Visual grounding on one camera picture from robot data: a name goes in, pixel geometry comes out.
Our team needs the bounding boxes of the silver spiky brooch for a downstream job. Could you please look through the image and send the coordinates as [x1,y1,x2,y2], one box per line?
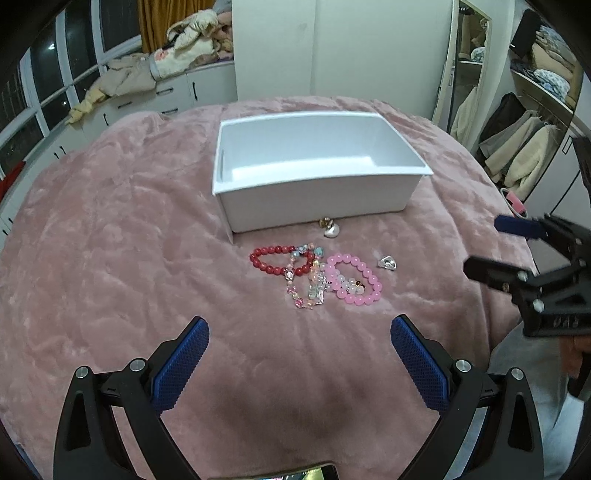
[377,255,398,271]

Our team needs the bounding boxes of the pink bead bracelet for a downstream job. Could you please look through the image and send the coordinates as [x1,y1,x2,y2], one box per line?
[325,251,385,306]

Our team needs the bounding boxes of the pearl gold earring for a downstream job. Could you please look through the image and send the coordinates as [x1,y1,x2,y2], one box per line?
[318,217,341,239]

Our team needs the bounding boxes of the pastel multicolour bead bracelet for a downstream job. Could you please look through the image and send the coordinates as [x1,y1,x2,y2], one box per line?
[283,244,329,311]

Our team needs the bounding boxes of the red bead bracelet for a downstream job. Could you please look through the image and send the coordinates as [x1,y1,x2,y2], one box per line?
[248,245,317,278]

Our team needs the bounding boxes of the grey trousers of person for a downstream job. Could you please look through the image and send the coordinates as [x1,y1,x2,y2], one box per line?
[489,325,590,479]

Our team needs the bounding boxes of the open closet with clothes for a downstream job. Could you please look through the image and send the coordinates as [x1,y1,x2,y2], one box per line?
[432,1,590,222]

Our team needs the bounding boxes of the pink plush bedspread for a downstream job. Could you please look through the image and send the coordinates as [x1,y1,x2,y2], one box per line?
[1,97,534,479]

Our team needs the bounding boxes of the white tall wardrobe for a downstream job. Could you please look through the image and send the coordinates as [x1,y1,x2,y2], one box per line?
[231,0,457,118]

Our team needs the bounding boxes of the white open storage box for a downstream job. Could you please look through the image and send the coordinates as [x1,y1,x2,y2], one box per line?
[211,111,433,237]

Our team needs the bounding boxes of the white low drawer cabinet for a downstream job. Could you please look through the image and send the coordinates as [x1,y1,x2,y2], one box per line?
[1,61,238,238]

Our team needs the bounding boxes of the window with white frames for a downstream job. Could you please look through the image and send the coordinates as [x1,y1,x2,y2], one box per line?
[1,1,141,178]

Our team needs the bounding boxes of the beige garment on cabinet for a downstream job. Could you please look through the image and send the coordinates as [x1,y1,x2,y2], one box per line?
[66,53,156,125]

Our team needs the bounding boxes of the pile of clothes on cabinet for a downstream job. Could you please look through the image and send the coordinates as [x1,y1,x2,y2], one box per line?
[149,9,235,82]

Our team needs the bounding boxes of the mustard yellow curtain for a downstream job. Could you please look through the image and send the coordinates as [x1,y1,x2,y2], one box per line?
[137,0,214,53]

